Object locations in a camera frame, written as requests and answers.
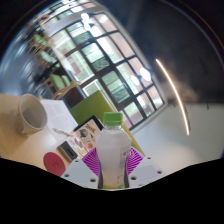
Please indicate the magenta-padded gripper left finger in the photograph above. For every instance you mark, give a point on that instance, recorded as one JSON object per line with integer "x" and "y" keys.
{"x": 78, "y": 171}

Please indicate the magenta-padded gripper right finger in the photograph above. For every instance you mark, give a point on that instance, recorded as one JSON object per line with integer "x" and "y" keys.
{"x": 145, "y": 171}

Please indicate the clear green-capped drink bottle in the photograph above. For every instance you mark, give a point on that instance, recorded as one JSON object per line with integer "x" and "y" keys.
{"x": 113, "y": 150}

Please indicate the small dark flat box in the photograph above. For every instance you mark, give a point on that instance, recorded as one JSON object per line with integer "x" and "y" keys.
{"x": 67, "y": 151}

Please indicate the flat round red coaster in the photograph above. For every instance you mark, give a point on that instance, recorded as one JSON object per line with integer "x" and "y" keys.
{"x": 54, "y": 163}

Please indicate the white printed paper sheet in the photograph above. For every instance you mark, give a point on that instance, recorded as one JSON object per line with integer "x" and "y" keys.
{"x": 60, "y": 115}

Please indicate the green upholstered booth backrest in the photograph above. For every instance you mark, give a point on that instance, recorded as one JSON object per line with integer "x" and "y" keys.
{"x": 90, "y": 106}

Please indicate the long curved light bar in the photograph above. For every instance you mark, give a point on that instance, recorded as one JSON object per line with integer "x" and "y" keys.
{"x": 176, "y": 96}

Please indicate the wooden chairs with green seats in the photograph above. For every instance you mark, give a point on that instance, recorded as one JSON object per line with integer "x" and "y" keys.
{"x": 55, "y": 80}

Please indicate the black pendant ceiling lamps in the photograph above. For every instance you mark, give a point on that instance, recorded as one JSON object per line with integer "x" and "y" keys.
{"x": 145, "y": 74}

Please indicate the black-framed window front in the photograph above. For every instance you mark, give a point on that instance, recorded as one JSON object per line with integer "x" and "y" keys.
{"x": 110, "y": 63}

